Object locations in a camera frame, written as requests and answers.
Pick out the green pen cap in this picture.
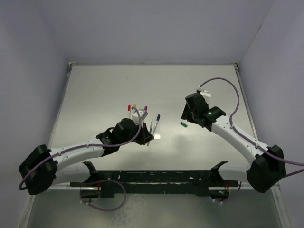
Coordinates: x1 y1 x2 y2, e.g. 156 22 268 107
180 122 188 127

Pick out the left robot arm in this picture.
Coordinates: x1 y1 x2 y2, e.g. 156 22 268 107
19 118 154 195

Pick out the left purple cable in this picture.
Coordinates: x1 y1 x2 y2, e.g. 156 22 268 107
19 106 144 190

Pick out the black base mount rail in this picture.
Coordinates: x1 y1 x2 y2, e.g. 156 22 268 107
70 162 239 198

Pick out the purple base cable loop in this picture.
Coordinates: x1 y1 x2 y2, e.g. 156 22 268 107
79 180 126 212

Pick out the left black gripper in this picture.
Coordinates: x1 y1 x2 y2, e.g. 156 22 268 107
119 120 153 145

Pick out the green-end white pen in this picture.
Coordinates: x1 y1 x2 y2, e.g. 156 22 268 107
147 119 153 147

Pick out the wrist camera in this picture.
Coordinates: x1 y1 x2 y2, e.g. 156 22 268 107
131 109 148 125
196 87 211 98

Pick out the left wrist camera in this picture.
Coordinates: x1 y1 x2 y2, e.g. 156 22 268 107
131 109 148 125

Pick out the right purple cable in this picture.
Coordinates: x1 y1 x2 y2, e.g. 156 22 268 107
199 77 304 178

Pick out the aluminium frame rail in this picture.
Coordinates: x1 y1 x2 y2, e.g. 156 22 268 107
233 63 291 228

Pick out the blue-end white pen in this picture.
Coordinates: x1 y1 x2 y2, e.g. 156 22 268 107
152 121 159 135

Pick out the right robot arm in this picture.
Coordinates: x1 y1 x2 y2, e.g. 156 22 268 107
181 92 286 193

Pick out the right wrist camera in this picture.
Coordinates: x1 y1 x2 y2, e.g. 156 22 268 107
196 87 211 98

